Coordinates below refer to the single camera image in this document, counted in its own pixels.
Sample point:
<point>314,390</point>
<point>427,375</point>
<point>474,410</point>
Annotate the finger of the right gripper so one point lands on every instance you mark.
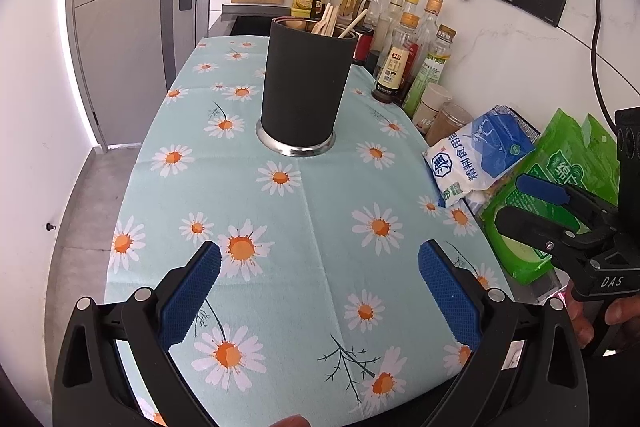
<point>547,191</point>
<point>544,239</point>

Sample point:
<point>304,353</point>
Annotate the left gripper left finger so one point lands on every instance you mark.
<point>182,292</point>

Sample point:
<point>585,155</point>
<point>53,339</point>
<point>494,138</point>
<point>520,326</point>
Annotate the grey door with handle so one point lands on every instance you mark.
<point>126,54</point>

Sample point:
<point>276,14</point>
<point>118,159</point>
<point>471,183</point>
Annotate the black utensil holder cup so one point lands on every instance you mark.
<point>304,83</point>

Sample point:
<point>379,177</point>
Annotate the red label dark bottle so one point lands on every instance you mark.
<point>391,73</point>

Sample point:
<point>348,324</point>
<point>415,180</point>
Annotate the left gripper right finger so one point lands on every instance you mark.
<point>456,292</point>

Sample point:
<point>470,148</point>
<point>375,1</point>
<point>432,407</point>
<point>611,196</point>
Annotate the flat bamboo chopstick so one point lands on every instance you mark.
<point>322,27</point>

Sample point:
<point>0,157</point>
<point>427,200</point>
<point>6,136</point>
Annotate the brown powder clear jar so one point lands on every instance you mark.
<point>449,119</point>

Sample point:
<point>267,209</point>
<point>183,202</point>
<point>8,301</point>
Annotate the beige lid spice jar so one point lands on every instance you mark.
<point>431,101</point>

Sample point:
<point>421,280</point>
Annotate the daisy print tablecloth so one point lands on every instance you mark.
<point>319,308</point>

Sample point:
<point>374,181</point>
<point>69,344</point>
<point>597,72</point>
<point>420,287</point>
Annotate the wooden chopstick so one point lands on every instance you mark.
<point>353,24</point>

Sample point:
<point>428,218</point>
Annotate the blue white salt bag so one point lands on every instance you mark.
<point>474,157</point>

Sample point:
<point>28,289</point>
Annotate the person right hand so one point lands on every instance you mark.
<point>624,312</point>

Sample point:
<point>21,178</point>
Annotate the green label bottle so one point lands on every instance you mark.
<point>437,55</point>

